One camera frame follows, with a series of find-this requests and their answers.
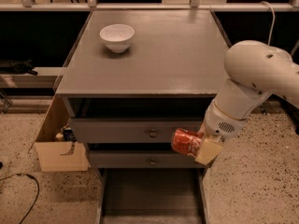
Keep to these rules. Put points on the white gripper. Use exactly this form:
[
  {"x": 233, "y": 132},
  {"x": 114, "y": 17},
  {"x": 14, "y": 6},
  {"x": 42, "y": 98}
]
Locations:
[{"x": 220, "y": 124}]

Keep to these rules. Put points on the red coke can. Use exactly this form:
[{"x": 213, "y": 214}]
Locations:
[{"x": 186, "y": 142}]

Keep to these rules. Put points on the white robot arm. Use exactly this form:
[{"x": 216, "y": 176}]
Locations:
[{"x": 255, "y": 71}]

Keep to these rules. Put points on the grey drawer cabinet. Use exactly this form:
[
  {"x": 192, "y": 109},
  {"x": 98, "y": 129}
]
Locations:
[{"x": 172, "y": 70}]

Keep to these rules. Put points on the grey open bottom drawer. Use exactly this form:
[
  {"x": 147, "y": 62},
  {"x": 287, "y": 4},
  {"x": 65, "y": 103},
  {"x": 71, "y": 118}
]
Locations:
[{"x": 152, "y": 196}]

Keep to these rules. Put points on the grey middle drawer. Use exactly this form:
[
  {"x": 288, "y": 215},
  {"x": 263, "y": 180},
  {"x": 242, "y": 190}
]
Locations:
[{"x": 141, "y": 159}]

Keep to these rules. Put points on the grey top drawer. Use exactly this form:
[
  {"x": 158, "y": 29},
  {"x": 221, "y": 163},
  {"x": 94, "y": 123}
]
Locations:
[{"x": 129, "y": 130}]

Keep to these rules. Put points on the white ceramic bowl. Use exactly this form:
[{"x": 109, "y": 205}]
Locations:
[{"x": 117, "y": 37}]

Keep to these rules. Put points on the items inside cardboard box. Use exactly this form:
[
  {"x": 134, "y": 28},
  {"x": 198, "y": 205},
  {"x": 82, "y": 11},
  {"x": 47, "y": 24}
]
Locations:
[{"x": 65, "y": 135}]

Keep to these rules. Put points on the cardboard box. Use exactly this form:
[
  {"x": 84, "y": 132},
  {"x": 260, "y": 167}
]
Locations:
[{"x": 55, "y": 154}]

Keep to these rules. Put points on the black object on shelf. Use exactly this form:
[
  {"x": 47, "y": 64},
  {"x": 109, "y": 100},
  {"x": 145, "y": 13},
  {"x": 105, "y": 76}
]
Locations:
[{"x": 18, "y": 67}]

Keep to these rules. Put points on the grey metal shelf rail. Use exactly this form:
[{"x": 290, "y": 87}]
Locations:
[{"x": 234, "y": 7}]

